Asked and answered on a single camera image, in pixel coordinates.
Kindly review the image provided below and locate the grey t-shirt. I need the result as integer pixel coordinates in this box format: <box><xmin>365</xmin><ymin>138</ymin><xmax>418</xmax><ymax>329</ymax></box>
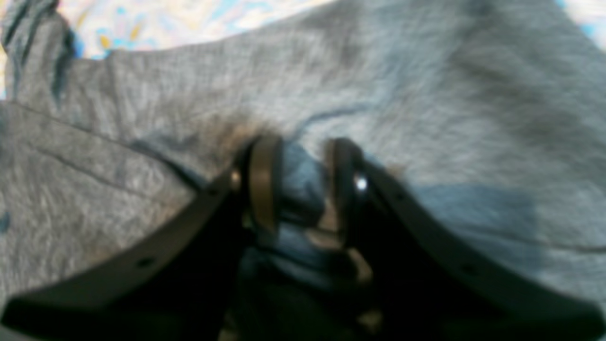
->
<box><xmin>0</xmin><ymin>0</ymin><xmax>606</xmax><ymax>314</ymax></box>

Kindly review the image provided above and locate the patterned colourful tablecloth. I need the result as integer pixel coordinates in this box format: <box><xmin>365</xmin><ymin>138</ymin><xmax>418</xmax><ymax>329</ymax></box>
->
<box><xmin>0</xmin><ymin>0</ymin><xmax>606</xmax><ymax>100</ymax></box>

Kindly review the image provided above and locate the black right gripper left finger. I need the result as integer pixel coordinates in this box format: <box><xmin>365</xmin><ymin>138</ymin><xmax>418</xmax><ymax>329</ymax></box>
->
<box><xmin>1</xmin><ymin>135</ymin><xmax>282</xmax><ymax>341</ymax></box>

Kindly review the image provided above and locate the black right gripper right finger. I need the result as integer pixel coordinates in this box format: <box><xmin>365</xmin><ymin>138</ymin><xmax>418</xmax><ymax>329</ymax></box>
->
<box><xmin>331</xmin><ymin>138</ymin><xmax>605</xmax><ymax>341</ymax></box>

